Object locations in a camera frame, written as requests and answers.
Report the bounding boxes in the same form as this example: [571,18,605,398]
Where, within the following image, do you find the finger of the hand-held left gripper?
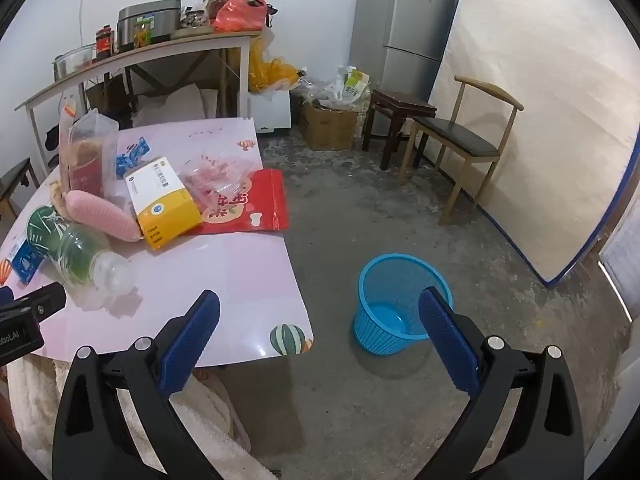
[0,282,67,330]

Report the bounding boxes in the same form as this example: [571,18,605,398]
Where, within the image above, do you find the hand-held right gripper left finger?
[51,289,221,480]

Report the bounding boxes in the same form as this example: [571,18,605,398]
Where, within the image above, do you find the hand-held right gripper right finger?
[415,286,586,480]

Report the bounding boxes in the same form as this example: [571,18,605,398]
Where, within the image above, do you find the green label plastic bottle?
[26,206,137,306]

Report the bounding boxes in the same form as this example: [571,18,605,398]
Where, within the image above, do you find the blue plastic mesh basket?
[353,254,455,357]

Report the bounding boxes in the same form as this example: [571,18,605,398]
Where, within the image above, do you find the pink textured sponge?
[65,190,143,243]

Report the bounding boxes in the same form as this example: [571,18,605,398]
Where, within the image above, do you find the yellow and white box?
[123,156,204,252]

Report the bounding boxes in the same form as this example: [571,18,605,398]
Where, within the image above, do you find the red snack bag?
[192,168,290,235]

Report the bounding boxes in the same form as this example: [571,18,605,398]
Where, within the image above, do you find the clear plastic container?
[59,108,120,198]

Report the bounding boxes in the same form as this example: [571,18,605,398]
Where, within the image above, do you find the clear bag with pink contents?
[179,157,256,211]

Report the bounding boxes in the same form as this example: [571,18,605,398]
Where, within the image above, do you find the blue wrapper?
[116,136,152,177]

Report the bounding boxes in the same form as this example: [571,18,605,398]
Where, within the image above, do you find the small blue packet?
[11,240,43,285]

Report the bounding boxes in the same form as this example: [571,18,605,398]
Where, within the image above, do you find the fluffy blanket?
[5,355,278,480]

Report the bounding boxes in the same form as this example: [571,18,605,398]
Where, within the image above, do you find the wooden chair black seat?
[0,157,41,221]
[398,75,524,226]

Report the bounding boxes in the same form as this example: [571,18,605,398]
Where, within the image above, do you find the white cushion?
[132,85,221,128]

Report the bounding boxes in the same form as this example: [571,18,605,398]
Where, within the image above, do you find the glass bowl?
[53,45,96,81]

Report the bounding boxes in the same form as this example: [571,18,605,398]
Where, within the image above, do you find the dark wooden stool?
[362,89,438,171]

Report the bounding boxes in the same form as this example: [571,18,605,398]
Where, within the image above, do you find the cardboard box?
[299,100,361,151]

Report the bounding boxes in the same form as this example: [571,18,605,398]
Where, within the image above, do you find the beige mattress with blue edge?
[422,0,640,288]

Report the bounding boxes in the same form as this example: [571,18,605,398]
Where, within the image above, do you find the red sauce jar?
[96,25,116,58]

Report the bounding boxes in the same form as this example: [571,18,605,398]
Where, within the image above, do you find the green and white package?
[344,70,372,103]

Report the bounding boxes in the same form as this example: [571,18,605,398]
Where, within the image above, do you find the clear plastic bags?
[294,77,351,110]

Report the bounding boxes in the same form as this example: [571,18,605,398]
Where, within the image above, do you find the yellow plastic bag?
[248,37,307,93]

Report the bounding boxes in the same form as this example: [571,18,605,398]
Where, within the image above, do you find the silver rice cooker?
[117,0,182,51]

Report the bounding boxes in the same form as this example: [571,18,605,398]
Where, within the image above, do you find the clear bag of nuts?
[180,6,211,28]

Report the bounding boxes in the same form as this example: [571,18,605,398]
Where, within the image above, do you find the grey refrigerator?
[348,0,459,106]

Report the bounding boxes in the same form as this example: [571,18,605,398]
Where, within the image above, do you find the red plastic bag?
[211,0,268,33]

